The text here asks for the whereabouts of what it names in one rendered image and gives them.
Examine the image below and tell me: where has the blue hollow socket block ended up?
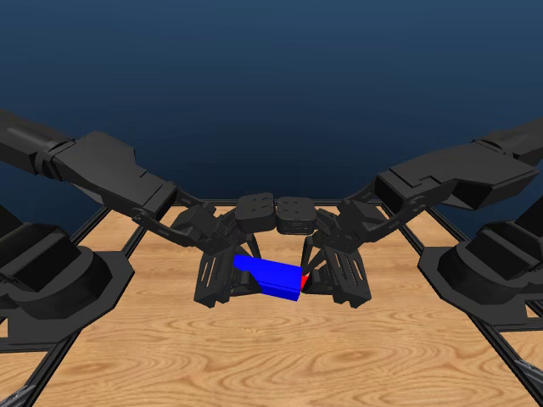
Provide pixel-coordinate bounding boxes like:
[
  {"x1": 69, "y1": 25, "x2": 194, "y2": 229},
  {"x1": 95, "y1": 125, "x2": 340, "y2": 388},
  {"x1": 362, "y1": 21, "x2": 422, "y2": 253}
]
[{"x1": 233, "y1": 254, "x2": 303, "y2": 303}]

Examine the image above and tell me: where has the black table frame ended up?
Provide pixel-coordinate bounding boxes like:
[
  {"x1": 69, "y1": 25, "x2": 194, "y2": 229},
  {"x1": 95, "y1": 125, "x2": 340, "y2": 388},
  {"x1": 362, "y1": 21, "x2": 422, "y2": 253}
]
[{"x1": 0, "y1": 198, "x2": 543, "y2": 407}]

